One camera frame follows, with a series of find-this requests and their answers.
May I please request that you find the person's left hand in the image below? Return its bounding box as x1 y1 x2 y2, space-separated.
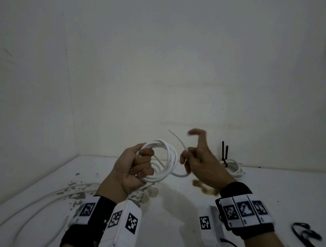
112 143 155 196

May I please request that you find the person's right hand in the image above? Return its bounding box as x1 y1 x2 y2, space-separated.
180 128 236 192

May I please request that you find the long white cable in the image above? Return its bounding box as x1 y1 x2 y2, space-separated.
0 129 191 247

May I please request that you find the person's right forearm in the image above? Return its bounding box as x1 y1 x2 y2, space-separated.
245 227 284 247

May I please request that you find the person's left forearm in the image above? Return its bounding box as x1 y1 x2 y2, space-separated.
96 176 129 204

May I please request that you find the black zip tie on bundle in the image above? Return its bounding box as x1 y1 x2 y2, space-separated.
222 141 229 167

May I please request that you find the black wristband with marker tags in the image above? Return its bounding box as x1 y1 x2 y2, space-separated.
215 182 276 240
60 195 118 247

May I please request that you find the black zip tie loop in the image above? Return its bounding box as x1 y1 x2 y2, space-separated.
300 230 322 241
291 222 311 240

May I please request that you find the bundled white cable coil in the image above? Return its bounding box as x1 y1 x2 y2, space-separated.
220 159 246 180

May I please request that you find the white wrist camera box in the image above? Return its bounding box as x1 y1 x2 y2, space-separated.
98 199 142 247
198 205 226 247

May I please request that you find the thin black camera cable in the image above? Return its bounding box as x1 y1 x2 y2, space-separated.
220 238 238 247

